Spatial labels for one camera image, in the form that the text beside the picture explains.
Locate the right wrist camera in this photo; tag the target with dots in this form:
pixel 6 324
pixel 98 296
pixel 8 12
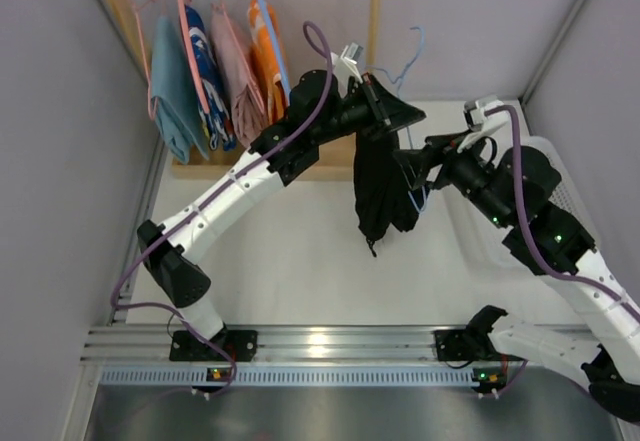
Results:
pixel 484 117

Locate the thin pink wire hanger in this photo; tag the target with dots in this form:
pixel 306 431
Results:
pixel 232 48

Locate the blue patterned trousers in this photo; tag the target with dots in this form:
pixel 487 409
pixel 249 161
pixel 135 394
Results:
pixel 217 124

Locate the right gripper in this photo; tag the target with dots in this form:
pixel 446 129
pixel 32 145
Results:
pixel 433 162

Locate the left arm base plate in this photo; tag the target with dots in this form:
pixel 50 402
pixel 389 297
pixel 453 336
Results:
pixel 240 345

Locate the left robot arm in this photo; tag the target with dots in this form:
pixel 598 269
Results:
pixel 318 114

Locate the pink trousers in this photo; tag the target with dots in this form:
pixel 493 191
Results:
pixel 249 126

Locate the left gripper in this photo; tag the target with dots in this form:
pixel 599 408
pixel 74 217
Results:
pixel 378 107

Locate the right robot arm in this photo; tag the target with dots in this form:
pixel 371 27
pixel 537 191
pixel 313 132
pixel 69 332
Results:
pixel 515 195

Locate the thin blue wire hanger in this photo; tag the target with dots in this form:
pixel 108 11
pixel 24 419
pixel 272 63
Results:
pixel 397 82

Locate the light blue trousers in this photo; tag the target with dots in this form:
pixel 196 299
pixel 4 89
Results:
pixel 174 100

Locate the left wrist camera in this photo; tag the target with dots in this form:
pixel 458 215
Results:
pixel 345 63

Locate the thick blue plastic hanger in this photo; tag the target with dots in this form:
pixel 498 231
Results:
pixel 276 47

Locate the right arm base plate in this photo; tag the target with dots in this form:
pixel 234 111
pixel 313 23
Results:
pixel 450 348

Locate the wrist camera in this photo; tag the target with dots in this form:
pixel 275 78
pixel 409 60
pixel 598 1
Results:
pixel 484 117
pixel 345 63

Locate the black trousers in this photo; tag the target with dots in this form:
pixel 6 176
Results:
pixel 382 196

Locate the aluminium mounting rail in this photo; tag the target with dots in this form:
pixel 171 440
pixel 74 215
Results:
pixel 294 356

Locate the thick pink plastic hanger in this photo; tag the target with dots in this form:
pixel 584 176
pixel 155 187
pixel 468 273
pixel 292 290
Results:
pixel 193 66

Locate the orange white trousers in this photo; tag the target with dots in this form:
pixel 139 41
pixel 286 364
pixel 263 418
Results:
pixel 265 65

